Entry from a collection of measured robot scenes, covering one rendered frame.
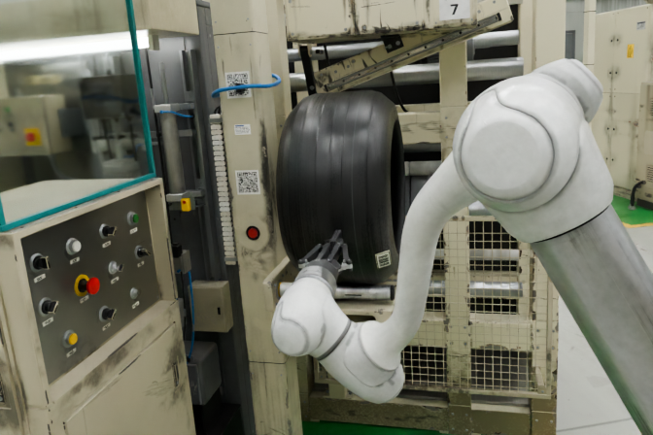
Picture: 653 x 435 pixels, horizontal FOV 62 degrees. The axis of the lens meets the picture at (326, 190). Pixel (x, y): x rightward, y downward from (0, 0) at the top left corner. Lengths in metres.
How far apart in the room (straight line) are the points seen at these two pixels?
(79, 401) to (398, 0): 1.39
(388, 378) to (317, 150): 0.61
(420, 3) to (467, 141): 1.22
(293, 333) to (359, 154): 0.55
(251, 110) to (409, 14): 0.58
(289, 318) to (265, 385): 0.92
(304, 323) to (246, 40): 0.90
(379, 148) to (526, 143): 0.86
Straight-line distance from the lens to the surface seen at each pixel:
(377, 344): 1.04
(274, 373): 1.86
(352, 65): 1.93
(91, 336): 1.46
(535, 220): 0.63
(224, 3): 1.64
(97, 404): 1.43
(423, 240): 0.90
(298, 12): 1.84
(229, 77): 1.63
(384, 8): 1.78
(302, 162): 1.40
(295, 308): 1.01
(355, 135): 1.39
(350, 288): 1.58
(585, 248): 0.66
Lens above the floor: 1.52
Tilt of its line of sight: 12 degrees down
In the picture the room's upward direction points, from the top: 4 degrees counter-clockwise
